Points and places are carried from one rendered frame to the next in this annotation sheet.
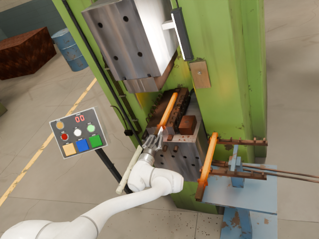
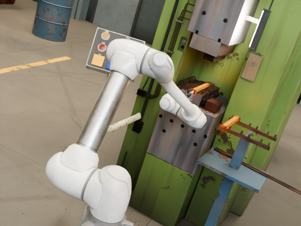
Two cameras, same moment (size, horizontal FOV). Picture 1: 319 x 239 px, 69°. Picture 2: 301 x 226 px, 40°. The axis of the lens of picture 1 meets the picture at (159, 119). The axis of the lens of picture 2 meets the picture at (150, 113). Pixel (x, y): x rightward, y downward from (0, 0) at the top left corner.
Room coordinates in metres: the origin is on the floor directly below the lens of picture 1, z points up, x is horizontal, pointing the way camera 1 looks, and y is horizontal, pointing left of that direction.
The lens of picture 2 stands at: (-1.41, 0.85, 1.73)
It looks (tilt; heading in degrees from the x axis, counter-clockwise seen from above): 20 degrees down; 347
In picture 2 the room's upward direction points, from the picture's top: 18 degrees clockwise
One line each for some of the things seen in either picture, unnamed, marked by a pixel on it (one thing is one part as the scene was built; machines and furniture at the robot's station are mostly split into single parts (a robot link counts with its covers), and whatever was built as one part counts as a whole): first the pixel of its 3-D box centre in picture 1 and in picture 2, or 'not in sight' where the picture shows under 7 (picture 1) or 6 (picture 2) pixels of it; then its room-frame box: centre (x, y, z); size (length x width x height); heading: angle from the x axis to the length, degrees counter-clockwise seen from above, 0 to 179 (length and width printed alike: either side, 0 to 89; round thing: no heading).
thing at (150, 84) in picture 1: (152, 66); (214, 43); (1.36, -0.09, 1.32); 0.42 x 0.20 x 0.10; 146
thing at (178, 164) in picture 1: (185, 134); (193, 126); (1.34, -0.14, 0.69); 0.56 x 0.38 x 0.45; 146
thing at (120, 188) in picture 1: (130, 168); (125, 122); (1.30, 0.36, 0.62); 0.44 x 0.05 x 0.05; 146
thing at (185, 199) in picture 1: (197, 169); (174, 178); (1.34, -0.14, 0.23); 0.56 x 0.38 x 0.47; 146
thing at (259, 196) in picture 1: (239, 184); (233, 168); (0.76, -0.28, 0.70); 0.40 x 0.30 x 0.02; 55
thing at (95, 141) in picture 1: (96, 141); not in sight; (1.29, 0.46, 1.01); 0.07 x 0.05 x 0.07; 81
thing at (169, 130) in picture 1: (169, 109); (197, 90); (1.36, -0.09, 0.96); 0.42 x 0.20 x 0.09; 146
